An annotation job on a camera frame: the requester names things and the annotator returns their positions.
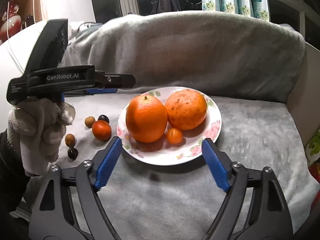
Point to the grey fleece blanket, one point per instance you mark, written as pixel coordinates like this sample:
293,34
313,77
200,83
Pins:
248,66

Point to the red box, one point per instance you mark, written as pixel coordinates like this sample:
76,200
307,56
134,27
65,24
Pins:
314,170

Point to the floral white plate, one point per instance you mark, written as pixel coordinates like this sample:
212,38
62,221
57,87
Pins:
161,152

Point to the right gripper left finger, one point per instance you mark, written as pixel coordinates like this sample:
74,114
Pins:
53,215

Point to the red white vase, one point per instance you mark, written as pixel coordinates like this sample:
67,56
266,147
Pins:
12,22

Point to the green juice carton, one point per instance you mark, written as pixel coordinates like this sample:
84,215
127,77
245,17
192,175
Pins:
312,149

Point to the brown longan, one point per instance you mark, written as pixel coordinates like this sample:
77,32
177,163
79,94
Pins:
89,121
70,140

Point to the large speckled orange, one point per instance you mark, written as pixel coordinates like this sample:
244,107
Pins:
186,109

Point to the large smooth orange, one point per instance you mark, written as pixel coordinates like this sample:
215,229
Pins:
146,118

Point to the dark plum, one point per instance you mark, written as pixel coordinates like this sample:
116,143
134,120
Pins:
72,153
104,118

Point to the left gloved hand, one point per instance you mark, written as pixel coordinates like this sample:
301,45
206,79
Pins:
35,130

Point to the tiny mandarin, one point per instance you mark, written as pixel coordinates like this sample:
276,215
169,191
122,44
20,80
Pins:
174,136

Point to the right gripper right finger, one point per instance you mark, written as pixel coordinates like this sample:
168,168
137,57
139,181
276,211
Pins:
268,215

